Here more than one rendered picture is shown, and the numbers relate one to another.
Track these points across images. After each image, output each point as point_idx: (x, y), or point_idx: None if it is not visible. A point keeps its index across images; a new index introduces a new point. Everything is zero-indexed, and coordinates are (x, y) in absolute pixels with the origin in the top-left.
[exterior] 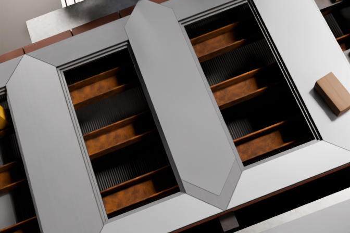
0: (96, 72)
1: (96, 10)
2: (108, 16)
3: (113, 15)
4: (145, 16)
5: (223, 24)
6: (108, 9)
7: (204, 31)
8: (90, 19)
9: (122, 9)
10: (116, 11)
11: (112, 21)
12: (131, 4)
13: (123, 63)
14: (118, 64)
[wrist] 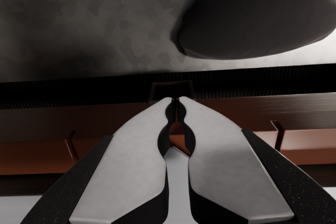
0: (55, 81)
1: None
2: (28, 148)
3: (50, 149)
4: (168, 214)
5: (309, 67)
6: None
7: (269, 68)
8: (8, 6)
9: (108, 4)
10: (90, 5)
11: (40, 196)
12: None
13: (106, 81)
14: (97, 80)
